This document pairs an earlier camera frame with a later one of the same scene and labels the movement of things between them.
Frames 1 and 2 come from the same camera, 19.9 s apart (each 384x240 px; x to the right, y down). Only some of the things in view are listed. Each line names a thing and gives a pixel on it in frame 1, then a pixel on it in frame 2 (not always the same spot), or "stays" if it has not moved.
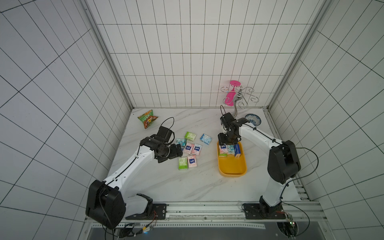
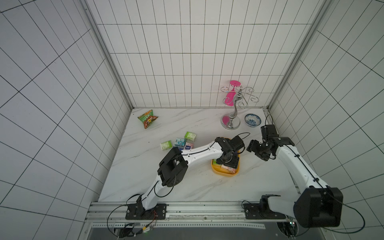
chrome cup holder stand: [238, 92] stays
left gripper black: [173, 154] to [233, 164]
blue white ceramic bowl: [254, 119] stays
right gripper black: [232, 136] to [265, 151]
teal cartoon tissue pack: [182, 141] stays
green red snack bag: [147, 118] stays
